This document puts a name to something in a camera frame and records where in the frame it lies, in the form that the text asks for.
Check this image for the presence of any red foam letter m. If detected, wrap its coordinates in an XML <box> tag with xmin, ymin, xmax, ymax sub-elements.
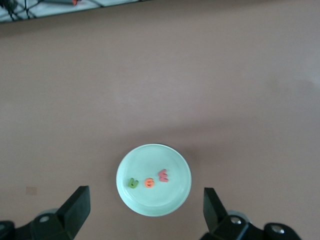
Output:
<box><xmin>157</xmin><ymin>168</ymin><xmax>170</xmax><ymax>183</ymax></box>

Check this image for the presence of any pale green plate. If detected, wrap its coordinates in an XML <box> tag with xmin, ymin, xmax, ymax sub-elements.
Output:
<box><xmin>115</xmin><ymin>142</ymin><xmax>193</xmax><ymax>218</ymax></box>

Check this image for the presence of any black orange power strip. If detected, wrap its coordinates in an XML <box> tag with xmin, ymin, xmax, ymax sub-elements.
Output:
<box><xmin>44</xmin><ymin>0</ymin><xmax>83</xmax><ymax>7</ymax></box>

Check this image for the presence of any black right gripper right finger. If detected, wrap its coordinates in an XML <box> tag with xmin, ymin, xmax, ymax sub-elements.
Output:
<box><xmin>199</xmin><ymin>187</ymin><xmax>305</xmax><ymax>240</ymax></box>

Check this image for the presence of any black floor cable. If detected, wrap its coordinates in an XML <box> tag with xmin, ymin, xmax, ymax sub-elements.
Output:
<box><xmin>0</xmin><ymin>0</ymin><xmax>38</xmax><ymax>21</ymax></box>

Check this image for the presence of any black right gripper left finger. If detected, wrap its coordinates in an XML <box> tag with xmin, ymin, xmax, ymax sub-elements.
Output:
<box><xmin>0</xmin><ymin>185</ymin><xmax>91</xmax><ymax>240</ymax></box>

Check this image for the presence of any green foam letter u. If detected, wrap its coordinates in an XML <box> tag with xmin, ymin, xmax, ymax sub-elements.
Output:
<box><xmin>127</xmin><ymin>177</ymin><xmax>140</xmax><ymax>190</ymax></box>

